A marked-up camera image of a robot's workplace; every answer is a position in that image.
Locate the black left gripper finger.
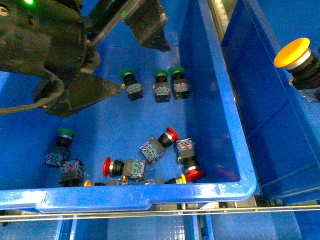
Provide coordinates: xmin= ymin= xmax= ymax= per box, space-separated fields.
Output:
xmin=121 ymin=0 xmax=171 ymax=52
xmin=59 ymin=73 xmax=122 ymax=118

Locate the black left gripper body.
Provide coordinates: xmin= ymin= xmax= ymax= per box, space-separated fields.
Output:
xmin=0 ymin=0 xmax=102 ymax=118

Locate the yellow mushroom push button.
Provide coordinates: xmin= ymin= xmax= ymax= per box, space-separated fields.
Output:
xmin=273 ymin=37 xmax=320 ymax=103

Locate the green button centre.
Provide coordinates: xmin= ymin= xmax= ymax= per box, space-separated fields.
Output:
xmin=120 ymin=68 xmax=143 ymax=102

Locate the green button near left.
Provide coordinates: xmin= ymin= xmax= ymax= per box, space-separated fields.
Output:
xmin=43 ymin=128 xmax=76 ymax=168

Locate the green button right pair left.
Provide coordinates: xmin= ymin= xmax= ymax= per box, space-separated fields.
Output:
xmin=153 ymin=69 xmax=171 ymax=103

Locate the green button pair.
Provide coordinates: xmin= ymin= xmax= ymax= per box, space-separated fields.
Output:
xmin=170 ymin=66 xmax=190 ymax=100
xmin=153 ymin=69 xmax=171 ymax=103

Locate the loose contact block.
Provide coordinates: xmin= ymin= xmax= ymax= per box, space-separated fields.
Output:
xmin=59 ymin=158 xmax=85 ymax=187

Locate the red button at edge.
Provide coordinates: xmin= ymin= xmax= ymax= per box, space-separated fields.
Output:
xmin=139 ymin=127 xmax=180 ymax=165

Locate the red button lying front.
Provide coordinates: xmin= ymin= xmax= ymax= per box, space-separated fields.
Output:
xmin=102 ymin=156 xmax=146 ymax=181

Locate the blue button source bin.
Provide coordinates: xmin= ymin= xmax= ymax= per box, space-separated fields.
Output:
xmin=0 ymin=0 xmax=257 ymax=213

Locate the contact block right front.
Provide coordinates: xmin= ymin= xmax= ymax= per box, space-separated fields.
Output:
xmin=175 ymin=138 xmax=206 ymax=182

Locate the yellow button front edge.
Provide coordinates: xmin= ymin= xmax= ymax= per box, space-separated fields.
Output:
xmin=143 ymin=173 xmax=188 ymax=186

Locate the blue target bin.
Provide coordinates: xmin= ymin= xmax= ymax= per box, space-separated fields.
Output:
xmin=221 ymin=0 xmax=320 ymax=205

